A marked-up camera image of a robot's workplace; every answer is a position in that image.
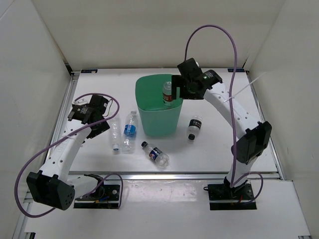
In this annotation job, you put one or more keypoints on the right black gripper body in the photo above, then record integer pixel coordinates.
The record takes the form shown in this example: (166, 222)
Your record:
(188, 93)

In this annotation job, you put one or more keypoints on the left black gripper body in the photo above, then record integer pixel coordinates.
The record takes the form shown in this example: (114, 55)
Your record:
(102, 126)

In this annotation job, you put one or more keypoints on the red label red cap bottle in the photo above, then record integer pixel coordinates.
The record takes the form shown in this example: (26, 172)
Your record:
(166, 94)

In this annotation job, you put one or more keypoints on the clear unlabelled plastic bottle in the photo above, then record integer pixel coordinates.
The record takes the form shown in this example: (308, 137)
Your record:
(115, 134)

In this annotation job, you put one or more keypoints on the black label small bottle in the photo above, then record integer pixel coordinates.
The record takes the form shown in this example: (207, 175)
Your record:
(194, 127)

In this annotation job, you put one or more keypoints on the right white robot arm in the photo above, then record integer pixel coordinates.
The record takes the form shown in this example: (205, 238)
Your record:
(250, 136)

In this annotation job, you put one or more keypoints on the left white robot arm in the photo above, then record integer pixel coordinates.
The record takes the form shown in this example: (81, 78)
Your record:
(50, 185)

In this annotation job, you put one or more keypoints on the green plastic bin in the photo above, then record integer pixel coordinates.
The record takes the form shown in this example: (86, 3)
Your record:
(157, 118)

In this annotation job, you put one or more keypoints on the blue label water bottle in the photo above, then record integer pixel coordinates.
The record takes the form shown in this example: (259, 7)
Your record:
(129, 134)

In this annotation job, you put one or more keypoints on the small Pepsi bottle black cap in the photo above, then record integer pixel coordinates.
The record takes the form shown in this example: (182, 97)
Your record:
(155, 154)

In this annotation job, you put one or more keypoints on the left blue corner label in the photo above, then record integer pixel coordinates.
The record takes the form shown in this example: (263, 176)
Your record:
(89, 71)

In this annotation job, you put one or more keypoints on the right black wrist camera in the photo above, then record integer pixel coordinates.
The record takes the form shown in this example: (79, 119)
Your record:
(189, 69)

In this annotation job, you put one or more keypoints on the left aluminium rail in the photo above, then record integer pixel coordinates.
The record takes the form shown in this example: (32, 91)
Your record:
(66, 104)

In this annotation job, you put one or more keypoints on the right aluminium rail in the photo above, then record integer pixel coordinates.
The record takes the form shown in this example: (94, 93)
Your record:
(260, 112)

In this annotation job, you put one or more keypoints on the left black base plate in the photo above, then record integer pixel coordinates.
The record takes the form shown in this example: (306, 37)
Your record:
(107, 196)

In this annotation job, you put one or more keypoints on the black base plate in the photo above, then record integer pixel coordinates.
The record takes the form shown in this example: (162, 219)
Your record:
(107, 196)
(220, 198)

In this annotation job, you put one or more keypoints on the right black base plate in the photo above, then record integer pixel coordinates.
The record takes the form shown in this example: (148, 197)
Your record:
(220, 198)

